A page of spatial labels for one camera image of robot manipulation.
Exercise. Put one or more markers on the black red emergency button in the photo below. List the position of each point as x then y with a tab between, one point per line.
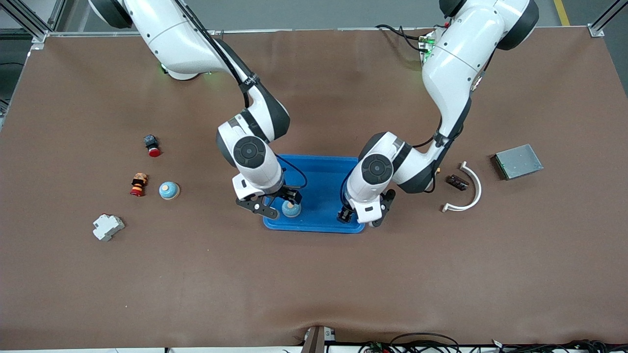
152	144

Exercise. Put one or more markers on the white curved plastic clip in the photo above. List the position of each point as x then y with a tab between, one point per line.
479	190

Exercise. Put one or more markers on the blue plastic tray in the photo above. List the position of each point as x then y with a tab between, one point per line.
319	193

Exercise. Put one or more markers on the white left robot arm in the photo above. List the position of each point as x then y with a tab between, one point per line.
456	63

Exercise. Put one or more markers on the light blue desk bell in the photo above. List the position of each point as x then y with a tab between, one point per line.
291	211
169	191

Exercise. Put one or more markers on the brown table mat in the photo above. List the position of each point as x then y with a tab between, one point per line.
314	284

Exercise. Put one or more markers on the dark brown capacitor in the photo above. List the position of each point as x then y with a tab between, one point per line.
457	182

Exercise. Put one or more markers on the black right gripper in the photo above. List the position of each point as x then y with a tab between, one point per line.
286	194

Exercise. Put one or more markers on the grey metal clamp bracket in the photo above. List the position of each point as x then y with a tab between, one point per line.
316	340

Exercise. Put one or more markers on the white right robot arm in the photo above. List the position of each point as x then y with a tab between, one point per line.
167	39

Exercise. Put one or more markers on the grey metal box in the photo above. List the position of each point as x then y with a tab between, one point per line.
519	162

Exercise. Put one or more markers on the red yellow push button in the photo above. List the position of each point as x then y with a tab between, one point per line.
139	184

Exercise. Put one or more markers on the white circuit breaker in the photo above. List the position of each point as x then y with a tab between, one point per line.
108	227

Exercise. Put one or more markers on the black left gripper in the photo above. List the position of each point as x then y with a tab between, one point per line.
345	214

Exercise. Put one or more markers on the aluminium frame post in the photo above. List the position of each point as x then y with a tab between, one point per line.
596	30
39	37

